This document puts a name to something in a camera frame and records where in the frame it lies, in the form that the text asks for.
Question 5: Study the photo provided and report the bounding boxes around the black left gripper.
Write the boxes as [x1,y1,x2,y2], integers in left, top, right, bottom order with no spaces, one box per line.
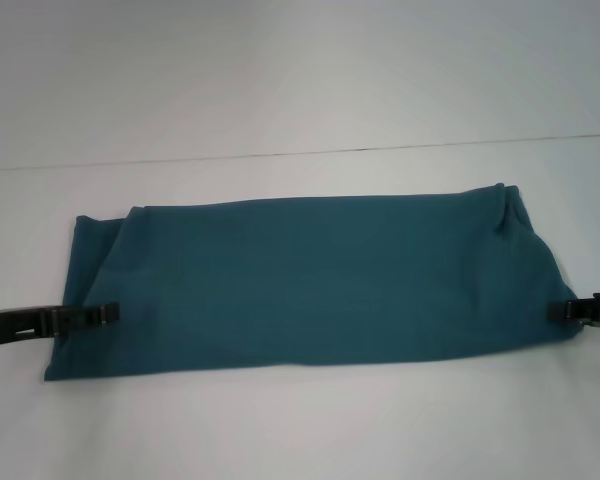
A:
[0,301,122,347]

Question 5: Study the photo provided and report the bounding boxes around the teal blue printed t-shirt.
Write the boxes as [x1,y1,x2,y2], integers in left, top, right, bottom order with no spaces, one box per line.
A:
[42,183,575,384]

